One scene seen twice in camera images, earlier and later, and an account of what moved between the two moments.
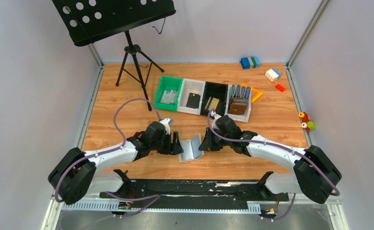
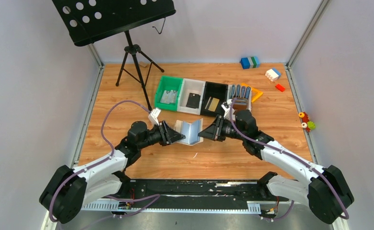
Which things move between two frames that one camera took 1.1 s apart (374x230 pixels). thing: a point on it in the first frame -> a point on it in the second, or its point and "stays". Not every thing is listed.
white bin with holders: (238, 102) stays
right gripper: (210, 143) -> (219, 128)
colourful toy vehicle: (308, 125) stays
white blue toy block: (273, 74) stays
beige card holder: (191, 148) -> (191, 131)
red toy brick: (280, 87) stays
